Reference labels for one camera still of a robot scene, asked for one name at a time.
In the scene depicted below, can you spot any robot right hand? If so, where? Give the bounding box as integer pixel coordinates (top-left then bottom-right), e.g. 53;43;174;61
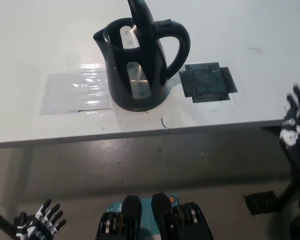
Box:
279;76;300;154

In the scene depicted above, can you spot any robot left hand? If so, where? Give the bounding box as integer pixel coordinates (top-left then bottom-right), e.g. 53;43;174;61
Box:
13;198;67;240

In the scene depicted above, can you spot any black electric kettle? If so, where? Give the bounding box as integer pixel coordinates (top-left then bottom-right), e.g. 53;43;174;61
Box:
92;0;192;113

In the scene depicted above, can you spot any black floor plate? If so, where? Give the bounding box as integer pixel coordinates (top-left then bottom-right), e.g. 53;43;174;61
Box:
243;190;277;216

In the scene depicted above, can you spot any black tape patch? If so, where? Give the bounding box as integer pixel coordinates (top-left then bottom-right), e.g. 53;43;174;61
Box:
178;61;238;104

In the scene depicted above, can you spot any clear plastic film patch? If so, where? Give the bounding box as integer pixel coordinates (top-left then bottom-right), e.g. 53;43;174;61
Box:
38;62;116;116

